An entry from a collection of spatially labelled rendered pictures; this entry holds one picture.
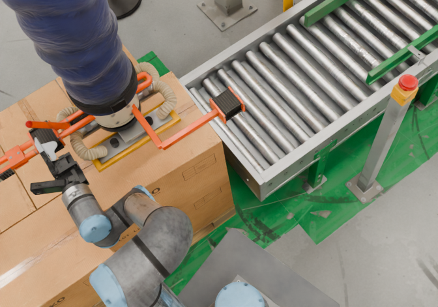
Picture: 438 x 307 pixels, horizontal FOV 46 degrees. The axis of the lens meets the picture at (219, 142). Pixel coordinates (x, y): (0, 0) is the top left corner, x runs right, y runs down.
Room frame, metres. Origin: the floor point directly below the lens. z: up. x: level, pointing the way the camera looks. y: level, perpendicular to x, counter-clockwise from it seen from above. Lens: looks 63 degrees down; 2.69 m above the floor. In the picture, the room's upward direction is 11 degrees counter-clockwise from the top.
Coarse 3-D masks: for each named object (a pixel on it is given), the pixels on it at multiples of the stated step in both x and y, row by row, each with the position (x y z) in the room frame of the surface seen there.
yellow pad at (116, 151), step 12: (156, 108) 0.99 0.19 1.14; (156, 120) 0.94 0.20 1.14; (168, 120) 0.93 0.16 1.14; (180, 120) 0.93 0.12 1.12; (156, 132) 0.90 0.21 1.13; (96, 144) 0.90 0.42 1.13; (108, 144) 0.89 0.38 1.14; (120, 144) 0.88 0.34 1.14; (132, 144) 0.87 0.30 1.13; (108, 156) 0.84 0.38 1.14; (120, 156) 0.83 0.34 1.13; (96, 168) 0.81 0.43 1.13
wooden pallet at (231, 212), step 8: (232, 208) 0.94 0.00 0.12; (224, 216) 0.91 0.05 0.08; (232, 216) 0.93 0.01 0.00; (208, 224) 0.87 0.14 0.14; (216, 224) 0.89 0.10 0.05; (200, 232) 0.87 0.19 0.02; (208, 232) 0.87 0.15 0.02; (192, 240) 0.84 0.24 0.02; (96, 304) 0.58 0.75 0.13; (104, 304) 0.60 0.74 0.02
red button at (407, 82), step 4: (404, 76) 0.98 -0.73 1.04; (408, 76) 0.97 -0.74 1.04; (412, 76) 0.97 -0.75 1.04; (400, 80) 0.97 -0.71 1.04; (404, 80) 0.96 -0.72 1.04; (408, 80) 0.96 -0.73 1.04; (412, 80) 0.95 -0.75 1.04; (416, 80) 0.95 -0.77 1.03; (400, 84) 0.95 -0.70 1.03; (404, 84) 0.94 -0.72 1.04; (408, 84) 0.94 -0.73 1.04; (412, 84) 0.94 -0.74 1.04; (416, 84) 0.94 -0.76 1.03; (404, 88) 0.93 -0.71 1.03; (408, 88) 0.93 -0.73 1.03; (412, 88) 0.92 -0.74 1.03
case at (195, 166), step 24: (168, 72) 1.28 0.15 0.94; (192, 120) 1.03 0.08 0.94; (144, 144) 0.96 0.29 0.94; (192, 144) 0.92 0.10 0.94; (216, 144) 0.90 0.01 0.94; (120, 168) 0.88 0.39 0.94; (144, 168) 0.86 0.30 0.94; (168, 168) 0.84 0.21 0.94; (192, 168) 0.86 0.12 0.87; (216, 168) 0.90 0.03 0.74; (96, 192) 0.80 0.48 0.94; (120, 192) 0.78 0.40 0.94; (168, 192) 0.81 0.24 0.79; (192, 192) 0.85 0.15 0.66; (120, 240) 0.71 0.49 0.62
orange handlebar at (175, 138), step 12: (144, 72) 1.07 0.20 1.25; (144, 84) 1.02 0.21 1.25; (72, 120) 0.94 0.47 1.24; (84, 120) 0.93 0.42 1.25; (144, 120) 0.88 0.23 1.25; (204, 120) 0.84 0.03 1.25; (72, 132) 0.90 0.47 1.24; (180, 132) 0.81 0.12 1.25; (24, 144) 0.88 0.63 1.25; (156, 144) 0.79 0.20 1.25; (168, 144) 0.78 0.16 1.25; (12, 156) 0.84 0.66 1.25; (24, 156) 0.83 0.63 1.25; (12, 168) 0.81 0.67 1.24
